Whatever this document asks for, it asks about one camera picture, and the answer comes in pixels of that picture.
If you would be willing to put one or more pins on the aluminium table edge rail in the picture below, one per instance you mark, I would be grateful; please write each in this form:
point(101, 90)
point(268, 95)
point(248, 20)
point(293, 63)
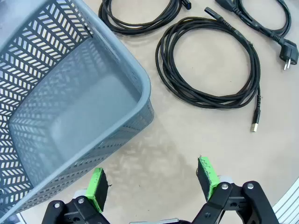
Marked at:
point(289, 210)

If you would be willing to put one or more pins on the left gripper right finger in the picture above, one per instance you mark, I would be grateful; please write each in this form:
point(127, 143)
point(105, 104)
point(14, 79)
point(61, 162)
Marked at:
point(210, 179)

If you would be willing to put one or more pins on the gray plastic lattice basket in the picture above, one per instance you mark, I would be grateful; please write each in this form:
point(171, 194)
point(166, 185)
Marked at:
point(81, 105)

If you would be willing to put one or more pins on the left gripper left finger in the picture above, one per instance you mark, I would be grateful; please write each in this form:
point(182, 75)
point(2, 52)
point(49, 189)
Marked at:
point(98, 191)

